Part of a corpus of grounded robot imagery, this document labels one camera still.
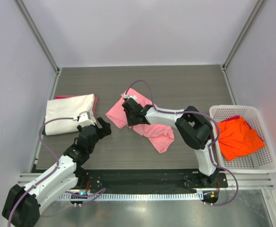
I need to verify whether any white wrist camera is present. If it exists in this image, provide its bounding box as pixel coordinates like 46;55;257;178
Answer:
121;94;138;102
73;111;96;127

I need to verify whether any folded red t shirt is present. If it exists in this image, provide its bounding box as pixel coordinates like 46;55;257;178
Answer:
54;96;75;99

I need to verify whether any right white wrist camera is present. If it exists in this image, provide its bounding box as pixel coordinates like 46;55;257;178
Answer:
121;94;138;102

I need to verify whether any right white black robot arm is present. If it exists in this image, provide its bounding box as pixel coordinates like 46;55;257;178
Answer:
122;95;219;187

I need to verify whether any folded white t shirt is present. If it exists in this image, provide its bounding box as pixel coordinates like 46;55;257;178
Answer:
43;94;96;136

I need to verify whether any white perforated plastic basket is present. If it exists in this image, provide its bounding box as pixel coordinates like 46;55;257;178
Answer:
209;105;276;174

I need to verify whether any magenta t shirt in basket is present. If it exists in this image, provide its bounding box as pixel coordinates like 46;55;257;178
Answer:
223;115;240;122

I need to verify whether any aluminium frame post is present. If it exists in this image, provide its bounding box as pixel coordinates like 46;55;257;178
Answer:
221;0;267;71
14;0;60;74

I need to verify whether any orange t shirt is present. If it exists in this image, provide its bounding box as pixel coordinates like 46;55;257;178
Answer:
218;117;265;162

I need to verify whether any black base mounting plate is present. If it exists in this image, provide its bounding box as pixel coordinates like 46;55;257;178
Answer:
75;169;228;194

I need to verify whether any right aluminium frame post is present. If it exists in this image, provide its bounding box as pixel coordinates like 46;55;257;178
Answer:
221;0;267;71

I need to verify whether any white slotted cable duct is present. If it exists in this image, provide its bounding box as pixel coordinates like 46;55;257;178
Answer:
57;191;204;202

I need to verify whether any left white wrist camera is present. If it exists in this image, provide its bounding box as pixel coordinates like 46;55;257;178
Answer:
73;111;96;127

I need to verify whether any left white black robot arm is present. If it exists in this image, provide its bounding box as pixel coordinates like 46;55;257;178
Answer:
2;117;112;227

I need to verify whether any left aluminium frame post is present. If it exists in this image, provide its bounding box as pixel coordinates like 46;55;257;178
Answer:
14;0;60;74

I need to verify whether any folded dusty pink t shirt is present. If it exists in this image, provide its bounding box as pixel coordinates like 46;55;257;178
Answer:
92;95;98;113

